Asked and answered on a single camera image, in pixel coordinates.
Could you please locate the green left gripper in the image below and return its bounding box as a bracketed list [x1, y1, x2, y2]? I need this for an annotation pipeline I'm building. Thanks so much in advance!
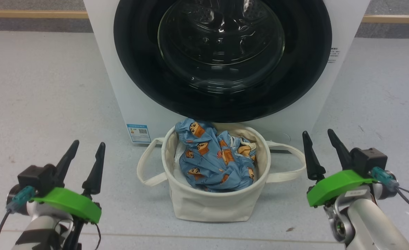
[33, 140, 106, 224]

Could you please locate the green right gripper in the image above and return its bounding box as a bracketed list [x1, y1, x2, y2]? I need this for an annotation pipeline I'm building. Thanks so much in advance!
[302, 129, 375, 208]

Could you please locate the round glass washing machine door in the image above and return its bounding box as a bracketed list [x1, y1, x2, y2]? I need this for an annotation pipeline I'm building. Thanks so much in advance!
[113, 0, 333, 123]

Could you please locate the blue cartoon print garment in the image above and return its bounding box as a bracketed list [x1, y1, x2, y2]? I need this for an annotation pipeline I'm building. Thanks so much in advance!
[175, 118, 257, 193]

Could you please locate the white front-load washing machine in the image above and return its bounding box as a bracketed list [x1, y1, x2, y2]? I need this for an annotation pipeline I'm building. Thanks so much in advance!
[83, 0, 370, 144]

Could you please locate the white cushion basket liner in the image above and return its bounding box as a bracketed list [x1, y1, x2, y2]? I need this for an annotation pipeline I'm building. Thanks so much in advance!
[172, 142, 191, 186]

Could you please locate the cream canvas laundry basket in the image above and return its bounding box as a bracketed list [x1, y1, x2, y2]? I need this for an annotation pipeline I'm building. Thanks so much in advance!
[137, 122, 306, 223]

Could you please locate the blue energy label sticker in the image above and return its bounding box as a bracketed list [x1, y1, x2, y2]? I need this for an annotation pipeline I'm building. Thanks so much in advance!
[126, 124, 152, 144]

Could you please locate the small printed text label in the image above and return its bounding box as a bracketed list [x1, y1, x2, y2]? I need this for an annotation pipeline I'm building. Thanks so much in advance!
[328, 47, 341, 64]

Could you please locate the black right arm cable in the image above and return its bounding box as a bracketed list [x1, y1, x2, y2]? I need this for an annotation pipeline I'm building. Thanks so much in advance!
[371, 167, 409, 217]

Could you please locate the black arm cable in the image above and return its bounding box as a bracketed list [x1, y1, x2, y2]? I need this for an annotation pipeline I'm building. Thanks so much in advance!
[0, 186, 36, 250]
[371, 167, 409, 217]

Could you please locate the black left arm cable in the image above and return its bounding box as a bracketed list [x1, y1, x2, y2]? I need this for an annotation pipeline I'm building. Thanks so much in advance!
[0, 186, 36, 250]

